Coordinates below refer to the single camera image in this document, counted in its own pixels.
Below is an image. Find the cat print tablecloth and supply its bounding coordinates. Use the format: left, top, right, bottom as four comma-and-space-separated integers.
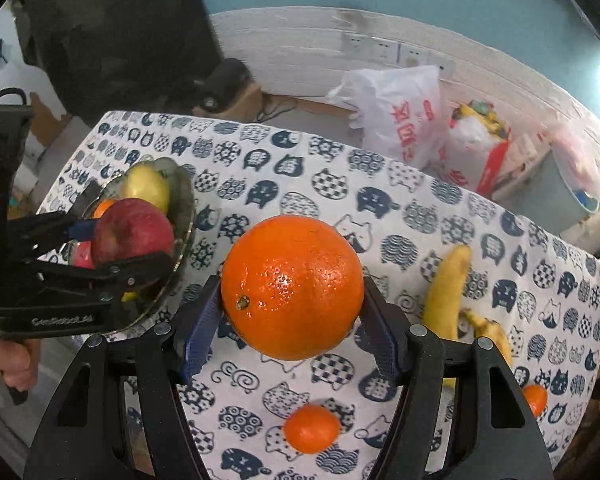
35, 110, 600, 480

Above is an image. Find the pale blue trash bin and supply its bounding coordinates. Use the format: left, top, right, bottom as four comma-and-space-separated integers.
500, 157, 598, 238

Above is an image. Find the white plastic bag red print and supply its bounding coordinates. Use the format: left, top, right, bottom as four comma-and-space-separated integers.
327, 65, 447, 171

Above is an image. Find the red apple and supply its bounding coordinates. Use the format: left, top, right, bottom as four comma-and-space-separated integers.
91, 198, 176, 293
69, 241, 97, 270

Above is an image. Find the white wall socket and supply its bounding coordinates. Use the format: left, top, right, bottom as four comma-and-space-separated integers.
341, 31, 368, 54
399, 44, 426, 67
427, 52, 456, 80
370, 37, 398, 61

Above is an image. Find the green glass plate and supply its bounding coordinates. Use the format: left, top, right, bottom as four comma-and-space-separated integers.
82, 156, 197, 335

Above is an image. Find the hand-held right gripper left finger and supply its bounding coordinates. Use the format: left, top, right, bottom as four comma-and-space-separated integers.
24, 274, 223, 480

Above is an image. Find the small tangerine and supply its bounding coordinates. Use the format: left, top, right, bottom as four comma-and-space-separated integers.
283, 404, 341, 455
522, 384, 549, 418

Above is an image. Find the red paper bag with trash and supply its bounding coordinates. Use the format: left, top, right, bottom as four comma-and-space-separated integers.
437, 100, 512, 197

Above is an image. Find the yellow banana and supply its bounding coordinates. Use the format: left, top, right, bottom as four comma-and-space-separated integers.
460, 309, 513, 368
422, 245, 473, 388

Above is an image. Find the pink plastic bag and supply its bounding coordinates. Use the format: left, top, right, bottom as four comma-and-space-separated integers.
550, 120, 600, 201

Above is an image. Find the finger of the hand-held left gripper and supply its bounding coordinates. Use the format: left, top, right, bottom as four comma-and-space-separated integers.
7, 180, 103, 263
32, 252, 173, 297

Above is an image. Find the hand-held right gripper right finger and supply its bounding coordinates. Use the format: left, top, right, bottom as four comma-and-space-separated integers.
357, 277, 553, 480

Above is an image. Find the person's left hand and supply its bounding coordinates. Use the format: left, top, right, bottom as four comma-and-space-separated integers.
0, 332, 41, 395

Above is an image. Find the black cable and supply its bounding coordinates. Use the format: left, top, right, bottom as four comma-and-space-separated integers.
255, 95, 298, 123

